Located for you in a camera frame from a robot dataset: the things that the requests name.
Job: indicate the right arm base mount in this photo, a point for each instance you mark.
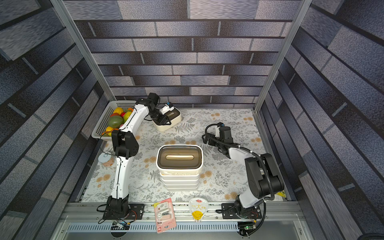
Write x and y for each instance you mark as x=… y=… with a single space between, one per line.
x=229 y=212

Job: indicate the pink blister pack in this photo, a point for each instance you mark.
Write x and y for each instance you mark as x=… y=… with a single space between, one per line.
x=164 y=215

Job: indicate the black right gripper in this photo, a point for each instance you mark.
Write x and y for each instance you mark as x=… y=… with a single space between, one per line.
x=210 y=138

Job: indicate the green toy mango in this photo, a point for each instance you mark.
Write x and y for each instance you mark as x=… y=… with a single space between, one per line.
x=115 y=122

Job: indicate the white plastic fruit basket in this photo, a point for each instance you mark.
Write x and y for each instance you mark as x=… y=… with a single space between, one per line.
x=102 y=123

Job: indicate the brown lid rounded tissue box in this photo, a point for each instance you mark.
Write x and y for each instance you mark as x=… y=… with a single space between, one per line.
x=180 y=160

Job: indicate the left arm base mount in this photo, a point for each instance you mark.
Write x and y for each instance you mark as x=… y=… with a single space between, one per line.
x=128 y=212

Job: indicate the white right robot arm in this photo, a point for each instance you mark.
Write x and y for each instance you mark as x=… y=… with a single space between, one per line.
x=263 y=174

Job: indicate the yellow toy lemon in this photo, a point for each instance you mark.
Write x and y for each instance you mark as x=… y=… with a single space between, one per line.
x=118 y=111

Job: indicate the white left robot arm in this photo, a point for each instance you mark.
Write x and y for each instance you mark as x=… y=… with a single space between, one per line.
x=126 y=147

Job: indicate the wooden lid tissue box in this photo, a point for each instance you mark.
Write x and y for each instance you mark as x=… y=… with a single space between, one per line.
x=180 y=177

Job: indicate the yellow smiley snack cup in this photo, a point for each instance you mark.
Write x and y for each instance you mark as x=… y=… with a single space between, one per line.
x=198 y=208

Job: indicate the grey lid tissue box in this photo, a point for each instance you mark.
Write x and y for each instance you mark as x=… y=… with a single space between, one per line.
x=182 y=182
x=181 y=186
x=182 y=189

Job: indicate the dark brown lid tissue box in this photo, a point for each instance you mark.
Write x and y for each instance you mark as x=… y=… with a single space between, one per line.
x=174 y=116

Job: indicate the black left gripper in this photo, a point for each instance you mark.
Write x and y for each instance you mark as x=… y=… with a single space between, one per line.
x=163 y=120

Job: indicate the yellow-green toy pear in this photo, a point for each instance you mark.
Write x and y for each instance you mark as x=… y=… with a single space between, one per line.
x=127 y=115

